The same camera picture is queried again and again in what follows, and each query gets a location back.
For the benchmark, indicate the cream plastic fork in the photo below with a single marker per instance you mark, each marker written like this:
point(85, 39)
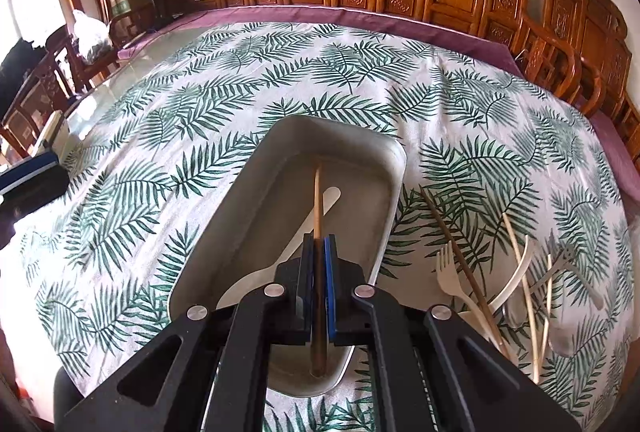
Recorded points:
point(448, 280)

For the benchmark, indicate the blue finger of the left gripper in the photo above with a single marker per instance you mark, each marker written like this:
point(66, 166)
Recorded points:
point(26, 170)

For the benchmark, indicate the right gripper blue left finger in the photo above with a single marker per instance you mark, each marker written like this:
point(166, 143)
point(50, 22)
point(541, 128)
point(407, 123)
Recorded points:
point(277, 313)

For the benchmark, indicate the carved wooden armchair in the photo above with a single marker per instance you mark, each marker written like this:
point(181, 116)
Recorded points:
point(597, 31)

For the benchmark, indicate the cream plastic spoon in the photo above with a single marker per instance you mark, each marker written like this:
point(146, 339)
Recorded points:
point(501, 298)
point(257, 276)

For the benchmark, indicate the green leaf pattern tablecloth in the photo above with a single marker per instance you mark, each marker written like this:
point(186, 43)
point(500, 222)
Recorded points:
point(151, 171)

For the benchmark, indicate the dark brown wooden chopstick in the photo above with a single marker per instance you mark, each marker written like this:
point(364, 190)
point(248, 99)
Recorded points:
point(318, 336)

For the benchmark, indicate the wooden dining chair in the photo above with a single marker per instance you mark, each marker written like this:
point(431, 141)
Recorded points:
point(39, 80)

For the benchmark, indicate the purple armchair cushion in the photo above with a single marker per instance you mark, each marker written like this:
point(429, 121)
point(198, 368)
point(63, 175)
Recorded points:
point(625, 173)

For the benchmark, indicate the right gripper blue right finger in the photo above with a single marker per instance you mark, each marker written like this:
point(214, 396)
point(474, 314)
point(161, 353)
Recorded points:
point(413, 356)

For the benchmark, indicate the grey metal rectangular tray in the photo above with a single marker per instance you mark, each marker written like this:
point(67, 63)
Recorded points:
point(268, 210)

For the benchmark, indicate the purple sofa cushion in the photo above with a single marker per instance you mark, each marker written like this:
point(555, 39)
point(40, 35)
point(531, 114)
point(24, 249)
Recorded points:
point(493, 53)

